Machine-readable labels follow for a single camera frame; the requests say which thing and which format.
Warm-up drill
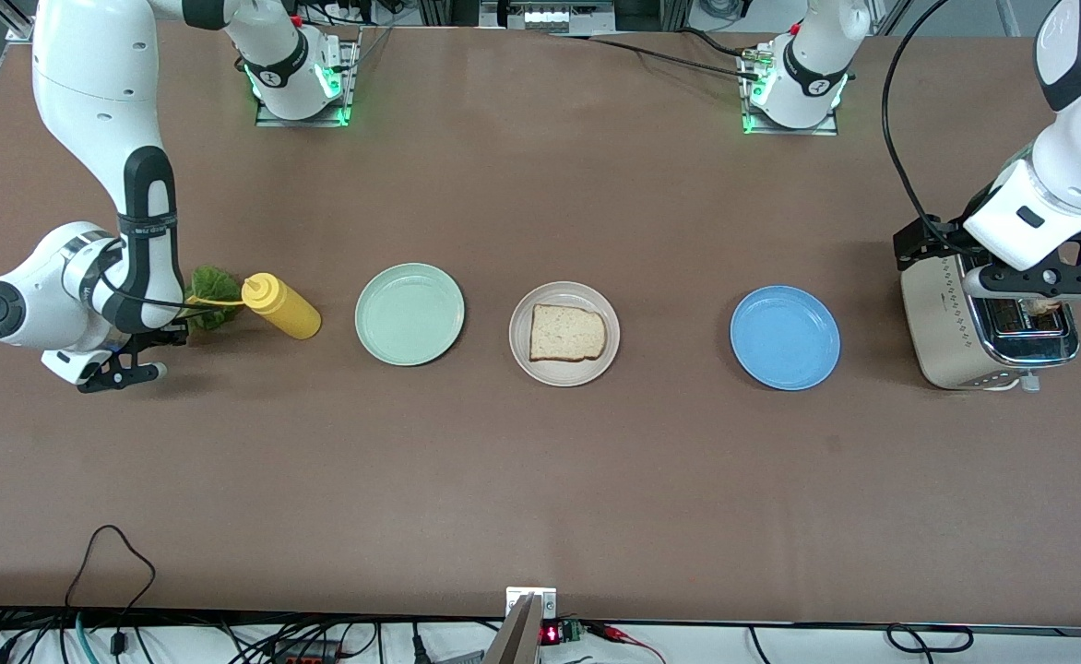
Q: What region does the green lettuce leaf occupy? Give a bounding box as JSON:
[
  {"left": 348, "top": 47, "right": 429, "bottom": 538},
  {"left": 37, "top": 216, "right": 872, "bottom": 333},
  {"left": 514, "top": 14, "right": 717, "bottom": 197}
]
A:
[{"left": 181, "top": 267, "right": 246, "bottom": 331}]

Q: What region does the yellow squeeze bottle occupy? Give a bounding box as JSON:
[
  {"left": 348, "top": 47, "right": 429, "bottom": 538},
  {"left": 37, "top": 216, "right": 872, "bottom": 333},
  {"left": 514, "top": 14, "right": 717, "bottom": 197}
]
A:
[{"left": 185, "top": 272, "right": 323, "bottom": 340}]

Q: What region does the mint green plate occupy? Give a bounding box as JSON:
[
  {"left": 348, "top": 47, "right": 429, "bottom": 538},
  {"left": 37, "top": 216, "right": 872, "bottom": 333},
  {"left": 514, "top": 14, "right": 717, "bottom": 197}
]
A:
[{"left": 355, "top": 263, "right": 466, "bottom": 367}]

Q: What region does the beige plate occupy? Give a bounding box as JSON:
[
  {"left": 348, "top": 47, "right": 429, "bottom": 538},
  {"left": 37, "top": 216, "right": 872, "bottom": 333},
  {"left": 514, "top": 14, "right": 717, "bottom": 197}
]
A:
[{"left": 509, "top": 281, "right": 621, "bottom": 387}]

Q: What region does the blue plate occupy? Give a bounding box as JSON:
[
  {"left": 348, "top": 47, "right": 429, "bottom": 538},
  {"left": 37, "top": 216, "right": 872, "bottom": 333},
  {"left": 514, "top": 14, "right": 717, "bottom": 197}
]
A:
[{"left": 731, "top": 285, "right": 841, "bottom": 391}]

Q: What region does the grey metal bar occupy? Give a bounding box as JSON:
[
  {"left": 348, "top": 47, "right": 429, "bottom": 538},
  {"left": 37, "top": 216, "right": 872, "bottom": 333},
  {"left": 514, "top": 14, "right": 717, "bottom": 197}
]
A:
[{"left": 483, "top": 595, "right": 541, "bottom": 664}]

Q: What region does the grey control box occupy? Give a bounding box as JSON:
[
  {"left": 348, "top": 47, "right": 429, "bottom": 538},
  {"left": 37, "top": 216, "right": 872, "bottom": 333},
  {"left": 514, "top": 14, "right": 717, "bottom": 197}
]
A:
[{"left": 481, "top": 0, "right": 617, "bottom": 36}]

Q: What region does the beige chrome toaster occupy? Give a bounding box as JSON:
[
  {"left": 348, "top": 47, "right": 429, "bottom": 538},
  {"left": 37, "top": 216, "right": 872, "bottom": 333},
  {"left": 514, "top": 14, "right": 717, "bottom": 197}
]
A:
[{"left": 900, "top": 251, "right": 1081, "bottom": 394}]

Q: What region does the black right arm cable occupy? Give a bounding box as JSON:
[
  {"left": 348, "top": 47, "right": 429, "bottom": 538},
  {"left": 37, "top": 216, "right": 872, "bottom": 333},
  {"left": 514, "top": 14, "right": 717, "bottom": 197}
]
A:
[{"left": 89, "top": 263, "right": 248, "bottom": 314}]

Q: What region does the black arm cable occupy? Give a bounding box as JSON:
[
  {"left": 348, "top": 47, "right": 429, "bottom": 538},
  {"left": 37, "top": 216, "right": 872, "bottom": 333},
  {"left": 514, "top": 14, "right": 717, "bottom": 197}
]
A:
[
  {"left": 89, "top": 263, "right": 248, "bottom": 314},
  {"left": 880, "top": 0, "right": 956, "bottom": 231}
]

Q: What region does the black looped cable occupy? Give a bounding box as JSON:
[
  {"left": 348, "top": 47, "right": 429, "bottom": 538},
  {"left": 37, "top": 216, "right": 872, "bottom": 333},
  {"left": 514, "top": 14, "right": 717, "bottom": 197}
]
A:
[{"left": 65, "top": 525, "right": 157, "bottom": 637}]

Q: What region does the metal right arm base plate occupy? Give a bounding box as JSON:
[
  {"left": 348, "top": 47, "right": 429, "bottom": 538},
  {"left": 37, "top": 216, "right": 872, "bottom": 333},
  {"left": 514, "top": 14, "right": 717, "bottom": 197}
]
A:
[{"left": 255, "top": 37, "right": 359, "bottom": 128}]

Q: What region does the silver mounting bracket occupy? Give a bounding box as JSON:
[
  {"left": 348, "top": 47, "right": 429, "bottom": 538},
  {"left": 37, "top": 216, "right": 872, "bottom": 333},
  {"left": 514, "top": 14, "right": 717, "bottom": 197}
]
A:
[{"left": 505, "top": 587, "right": 558, "bottom": 621}]

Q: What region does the black cable on table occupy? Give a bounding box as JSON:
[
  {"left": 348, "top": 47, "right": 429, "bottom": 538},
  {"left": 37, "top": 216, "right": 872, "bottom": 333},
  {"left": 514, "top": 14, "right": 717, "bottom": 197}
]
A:
[{"left": 550, "top": 26, "right": 765, "bottom": 79}]

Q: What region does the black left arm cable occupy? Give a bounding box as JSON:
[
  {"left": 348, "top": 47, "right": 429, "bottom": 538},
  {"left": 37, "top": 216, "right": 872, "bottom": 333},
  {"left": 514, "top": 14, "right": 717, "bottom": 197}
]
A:
[{"left": 880, "top": 0, "right": 956, "bottom": 231}]

